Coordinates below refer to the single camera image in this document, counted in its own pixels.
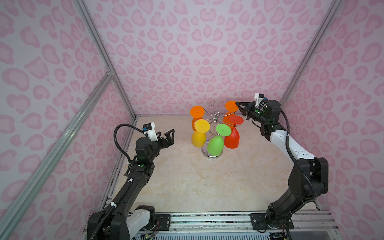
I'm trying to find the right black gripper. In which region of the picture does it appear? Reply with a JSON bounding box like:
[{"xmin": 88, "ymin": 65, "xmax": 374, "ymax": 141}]
[{"xmin": 236, "ymin": 102, "xmax": 270, "ymax": 125}]

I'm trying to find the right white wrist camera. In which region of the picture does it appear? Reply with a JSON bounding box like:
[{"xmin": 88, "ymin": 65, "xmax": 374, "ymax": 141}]
[{"xmin": 254, "ymin": 93, "xmax": 268, "ymax": 110}]

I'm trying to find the yellow plastic wine glass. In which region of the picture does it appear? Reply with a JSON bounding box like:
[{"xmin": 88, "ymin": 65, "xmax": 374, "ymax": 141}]
[{"xmin": 191, "ymin": 119, "xmax": 210, "ymax": 148}]

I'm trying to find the dark orange wine glass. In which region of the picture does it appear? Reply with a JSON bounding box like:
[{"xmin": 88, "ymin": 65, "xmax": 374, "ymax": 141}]
[{"xmin": 190, "ymin": 106, "xmax": 205, "ymax": 131}]

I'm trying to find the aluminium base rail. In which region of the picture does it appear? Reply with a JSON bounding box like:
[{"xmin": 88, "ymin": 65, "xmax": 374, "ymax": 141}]
[{"xmin": 83, "ymin": 209, "xmax": 343, "ymax": 240}]

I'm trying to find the red plastic wine glass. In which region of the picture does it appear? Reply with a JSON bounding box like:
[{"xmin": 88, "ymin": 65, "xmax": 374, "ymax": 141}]
[{"xmin": 224, "ymin": 115, "xmax": 244, "ymax": 149}]

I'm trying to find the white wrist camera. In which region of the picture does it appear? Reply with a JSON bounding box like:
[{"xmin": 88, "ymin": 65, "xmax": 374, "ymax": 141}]
[
  {"xmin": 254, "ymin": 93, "xmax": 268, "ymax": 110},
  {"xmin": 143, "ymin": 122, "xmax": 158, "ymax": 142}
]

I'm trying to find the chrome wine glass rack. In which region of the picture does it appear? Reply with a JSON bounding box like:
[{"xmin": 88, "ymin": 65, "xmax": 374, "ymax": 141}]
[{"xmin": 201, "ymin": 101, "xmax": 225, "ymax": 160}]

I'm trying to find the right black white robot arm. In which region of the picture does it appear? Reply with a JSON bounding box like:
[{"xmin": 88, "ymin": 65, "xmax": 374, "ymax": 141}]
[{"xmin": 236, "ymin": 99, "xmax": 329, "ymax": 230}]

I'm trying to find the orange plastic wine glass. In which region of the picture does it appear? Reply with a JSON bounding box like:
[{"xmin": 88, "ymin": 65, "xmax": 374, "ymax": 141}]
[{"xmin": 223, "ymin": 101, "xmax": 239, "ymax": 128}]

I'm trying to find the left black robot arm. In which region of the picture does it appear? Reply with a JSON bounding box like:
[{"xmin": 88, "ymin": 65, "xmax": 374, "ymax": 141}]
[{"xmin": 86, "ymin": 123, "xmax": 175, "ymax": 240}]

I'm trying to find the green plastic wine glass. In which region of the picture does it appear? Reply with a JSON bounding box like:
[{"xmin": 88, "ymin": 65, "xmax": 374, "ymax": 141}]
[{"xmin": 207, "ymin": 124, "xmax": 232, "ymax": 157}]

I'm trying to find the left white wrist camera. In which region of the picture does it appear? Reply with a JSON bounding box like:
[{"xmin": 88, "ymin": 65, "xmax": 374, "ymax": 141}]
[{"xmin": 143, "ymin": 122, "xmax": 158, "ymax": 142}]

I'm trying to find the aluminium frame corner profile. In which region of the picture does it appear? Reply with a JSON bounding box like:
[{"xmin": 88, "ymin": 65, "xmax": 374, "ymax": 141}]
[{"xmin": 1, "ymin": 1, "xmax": 134, "ymax": 240}]

